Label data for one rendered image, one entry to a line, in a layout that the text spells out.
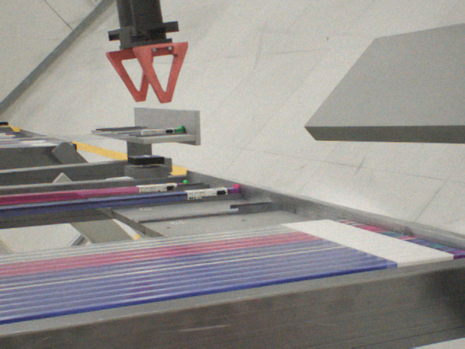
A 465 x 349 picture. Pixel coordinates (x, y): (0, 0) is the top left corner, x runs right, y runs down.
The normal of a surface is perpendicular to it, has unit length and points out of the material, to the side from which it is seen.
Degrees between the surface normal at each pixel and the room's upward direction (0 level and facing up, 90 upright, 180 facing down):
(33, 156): 90
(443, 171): 0
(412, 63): 0
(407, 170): 0
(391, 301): 90
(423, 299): 90
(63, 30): 90
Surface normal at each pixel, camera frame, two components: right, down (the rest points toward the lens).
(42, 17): 0.44, 0.11
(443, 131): -0.61, 0.74
